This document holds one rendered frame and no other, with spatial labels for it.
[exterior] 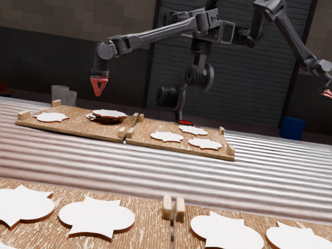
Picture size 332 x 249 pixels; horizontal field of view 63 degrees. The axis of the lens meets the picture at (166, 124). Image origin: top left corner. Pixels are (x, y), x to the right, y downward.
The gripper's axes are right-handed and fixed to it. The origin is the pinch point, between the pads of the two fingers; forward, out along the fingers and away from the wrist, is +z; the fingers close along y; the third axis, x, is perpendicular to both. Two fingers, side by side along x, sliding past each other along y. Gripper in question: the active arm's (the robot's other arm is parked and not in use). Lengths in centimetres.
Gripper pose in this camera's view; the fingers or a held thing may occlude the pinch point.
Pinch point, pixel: (98, 92)
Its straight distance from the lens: 118.1
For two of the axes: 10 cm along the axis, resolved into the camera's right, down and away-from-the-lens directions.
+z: -1.7, 9.5, 2.6
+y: -1.8, -2.9, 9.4
